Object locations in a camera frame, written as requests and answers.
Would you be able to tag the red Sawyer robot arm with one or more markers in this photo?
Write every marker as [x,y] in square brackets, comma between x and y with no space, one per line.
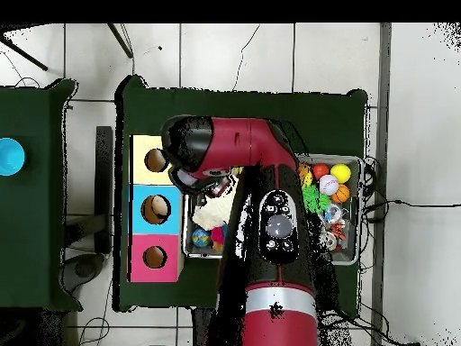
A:
[245,144]

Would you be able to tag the wooden box with three holes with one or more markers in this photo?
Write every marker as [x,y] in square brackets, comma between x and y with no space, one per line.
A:
[169,194]

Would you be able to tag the clear mesh bin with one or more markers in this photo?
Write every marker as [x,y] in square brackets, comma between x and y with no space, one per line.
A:
[349,256]

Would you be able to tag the pale yellow knitted cloth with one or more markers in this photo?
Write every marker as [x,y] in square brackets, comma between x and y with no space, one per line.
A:
[212,215]

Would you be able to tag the small globe ball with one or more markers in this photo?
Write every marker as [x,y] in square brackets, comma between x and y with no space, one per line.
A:
[201,237]

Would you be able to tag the green spiky ball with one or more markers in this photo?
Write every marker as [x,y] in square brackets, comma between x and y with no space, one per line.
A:
[317,200]

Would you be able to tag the red orange ball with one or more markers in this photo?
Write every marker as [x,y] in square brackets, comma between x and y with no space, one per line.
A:
[320,171]

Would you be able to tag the white baseball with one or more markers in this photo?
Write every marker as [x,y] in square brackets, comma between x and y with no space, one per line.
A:
[329,184]

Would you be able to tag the dark grey stand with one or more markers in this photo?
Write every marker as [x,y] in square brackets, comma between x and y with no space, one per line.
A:
[104,187]

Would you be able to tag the crushed metal can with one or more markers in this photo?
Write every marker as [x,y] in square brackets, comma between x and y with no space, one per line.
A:
[328,242]

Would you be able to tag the yellow ball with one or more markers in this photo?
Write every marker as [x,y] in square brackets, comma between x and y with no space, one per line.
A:
[341,173]

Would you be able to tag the small orange basketball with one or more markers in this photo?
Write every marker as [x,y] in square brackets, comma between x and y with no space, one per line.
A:
[341,194]

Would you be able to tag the black stand leg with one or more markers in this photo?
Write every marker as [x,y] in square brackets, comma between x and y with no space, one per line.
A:
[25,56]
[121,41]

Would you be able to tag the dark green side table cloth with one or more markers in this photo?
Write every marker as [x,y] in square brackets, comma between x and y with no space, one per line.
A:
[36,238]

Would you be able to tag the blue round bowl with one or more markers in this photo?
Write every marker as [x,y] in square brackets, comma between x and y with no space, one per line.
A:
[9,156]

